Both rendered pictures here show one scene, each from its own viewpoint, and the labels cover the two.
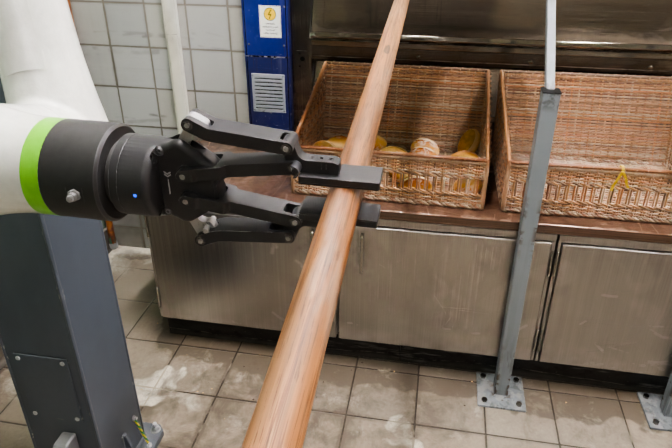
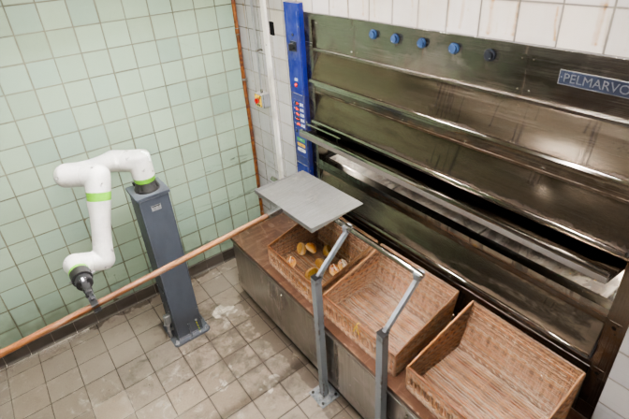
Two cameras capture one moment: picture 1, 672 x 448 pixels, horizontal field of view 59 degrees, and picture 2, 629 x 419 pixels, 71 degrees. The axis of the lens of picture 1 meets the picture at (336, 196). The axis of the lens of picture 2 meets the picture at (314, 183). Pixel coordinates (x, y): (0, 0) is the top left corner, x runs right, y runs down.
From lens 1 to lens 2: 2.08 m
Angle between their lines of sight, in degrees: 39
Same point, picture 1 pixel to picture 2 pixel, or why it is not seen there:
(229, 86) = not seen: hidden behind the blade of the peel
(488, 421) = (304, 401)
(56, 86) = (96, 250)
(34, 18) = (95, 235)
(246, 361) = (256, 319)
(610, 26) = (428, 246)
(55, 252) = (158, 262)
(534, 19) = (397, 225)
